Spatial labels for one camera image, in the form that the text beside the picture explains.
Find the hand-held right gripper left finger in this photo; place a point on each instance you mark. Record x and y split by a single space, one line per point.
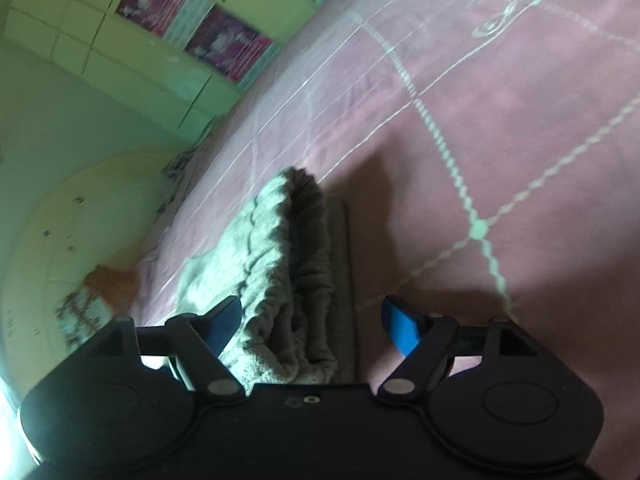
225 320

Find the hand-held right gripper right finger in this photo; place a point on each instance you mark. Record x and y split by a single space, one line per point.
397 330

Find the grey-green knit pants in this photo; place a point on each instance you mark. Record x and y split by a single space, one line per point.
280 260

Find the patterned teal orange pillow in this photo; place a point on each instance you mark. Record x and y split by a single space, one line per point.
95 300

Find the crumpled grey cloth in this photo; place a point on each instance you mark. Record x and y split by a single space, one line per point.
175 170

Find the pink checked bed blanket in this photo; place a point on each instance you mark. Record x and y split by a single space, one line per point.
500 135

